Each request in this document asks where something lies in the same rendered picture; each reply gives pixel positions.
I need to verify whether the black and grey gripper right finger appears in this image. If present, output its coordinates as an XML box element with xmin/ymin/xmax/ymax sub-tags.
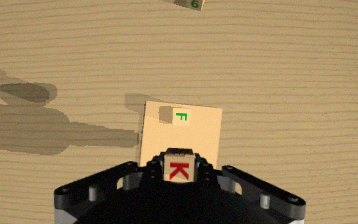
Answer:
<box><xmin>194</xmin><ymin>153</ymin><xmax>306</xmax><ymax>224</ymax></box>

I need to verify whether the tan square mat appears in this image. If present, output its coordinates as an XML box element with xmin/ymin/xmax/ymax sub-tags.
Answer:
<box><xmin>140</xmin><ymin>101</ymin><xmax>222</xmax><ymax>169</ymax></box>

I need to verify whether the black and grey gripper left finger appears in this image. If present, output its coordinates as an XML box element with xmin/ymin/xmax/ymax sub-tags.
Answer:
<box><xmin>54</xmin><ymin>151</ymin><xmax>166</xmax><ymax>224</ymax></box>

